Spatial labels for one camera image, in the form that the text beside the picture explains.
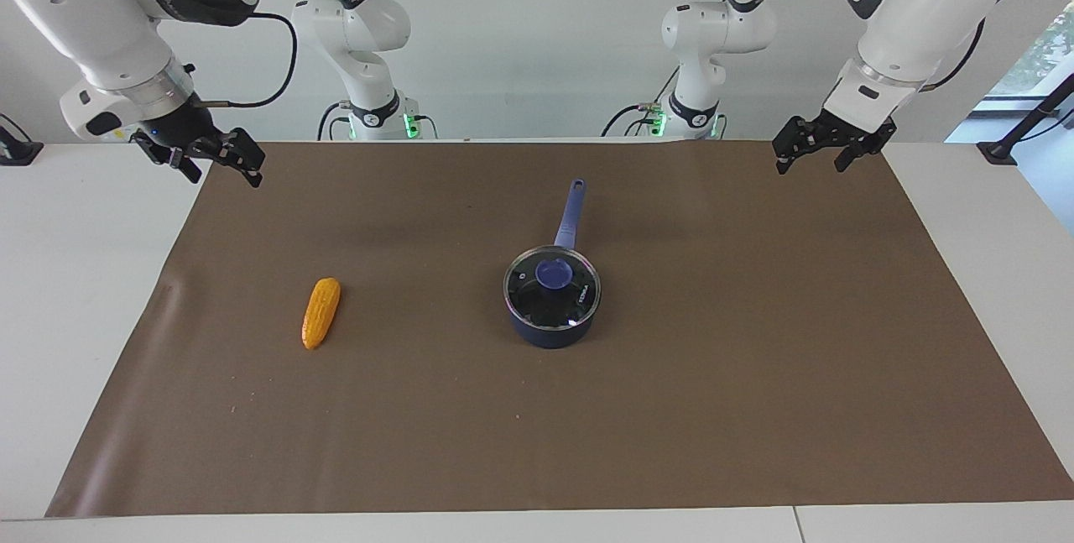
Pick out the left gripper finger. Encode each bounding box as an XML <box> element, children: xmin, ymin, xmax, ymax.
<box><xmin>833</xmin><ymin>134</ymin><xmax>894</xmax><ymax>174</ymax></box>
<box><xmin>771</xmin><ymin>115</ymin><xmax>812</xmax><ymax>175</ymax></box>

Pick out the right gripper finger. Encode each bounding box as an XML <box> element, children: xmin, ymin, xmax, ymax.
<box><xmin>218</xmin><ymin>127</ymin><xmax>267</xmax><ymax>189</ymax></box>
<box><xmin>131</xmin><ymin>138</ymin><xmax>204</xmax><ymax>185</ymax></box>

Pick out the yellow corn cob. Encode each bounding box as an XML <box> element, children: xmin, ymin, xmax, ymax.
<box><xmin>301</xmin><ymin>277</ymin><xmax>342</xmax><ymax>351</ymax></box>

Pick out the glass lid blue knob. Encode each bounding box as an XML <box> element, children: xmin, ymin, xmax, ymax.
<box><xmin>503</xmin><ymin>246</ymin><xmax>602</xmax><ymax>332</ymax></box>

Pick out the black stand with pole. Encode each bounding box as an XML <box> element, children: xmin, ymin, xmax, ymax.
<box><xmin>977</xmin><ymin>71</ymin><xmax>1074</xmax><ymax>167</ymax></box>

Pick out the window with green trees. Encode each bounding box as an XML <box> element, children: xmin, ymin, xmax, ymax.
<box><xmin>986</xmin><ymin>0</ymin><xmax>1074</xmax><ymax>101</ymax></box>

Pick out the brown table mat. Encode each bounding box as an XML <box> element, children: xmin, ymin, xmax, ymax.
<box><xmin>44</xmin><ymin>138</ymin><xmax>1074</xmax><ymax>519</ymax></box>

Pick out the black right base cable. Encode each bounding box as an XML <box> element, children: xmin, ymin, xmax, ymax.
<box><xmin>316</xmin><ymin>100</ymin><xmax>353</xmax><ymax>142</ymax></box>

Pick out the black base cable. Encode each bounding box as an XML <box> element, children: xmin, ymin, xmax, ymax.
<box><xmin>600</xmin><ymin>65</ymin><xmax>682</xmax><ymax>139</ymax></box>
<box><xmin>316</xmin><ymin>100</ymin><xmax>353</xmax><ymax>142</ymax></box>

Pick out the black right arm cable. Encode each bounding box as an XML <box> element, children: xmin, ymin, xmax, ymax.
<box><xmin>195</xmin><ymin>0</ymin><xmax>326</xmax><ymax>110</ymax></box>

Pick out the black left base cable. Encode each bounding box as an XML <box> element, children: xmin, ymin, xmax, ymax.
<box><xmin>600</xmin><ymin>65</ymin><xmax>682</xmax><ymax>139</ymax></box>

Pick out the dark pot purple handle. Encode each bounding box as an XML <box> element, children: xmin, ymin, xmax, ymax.
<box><xmin>503</xmin><ymin>178</ymin><xmax>603</xmax><ymax>350</ymax></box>

